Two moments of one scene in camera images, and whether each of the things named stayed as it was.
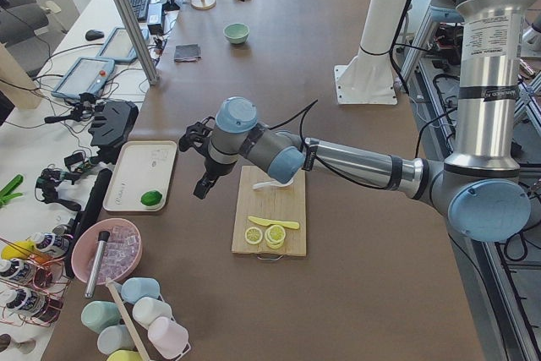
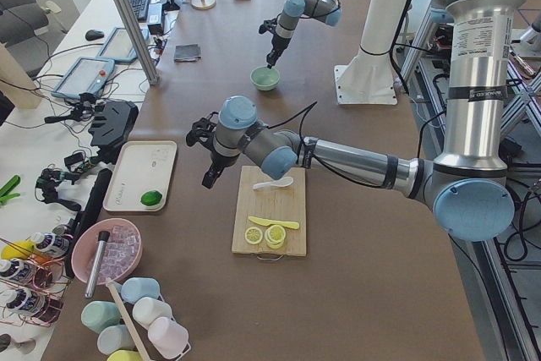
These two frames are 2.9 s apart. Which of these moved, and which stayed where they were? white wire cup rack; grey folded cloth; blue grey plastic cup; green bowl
Moved: green bowl
Stayed: grey folded cloth; blue grey plastic cup; white wire cup rack
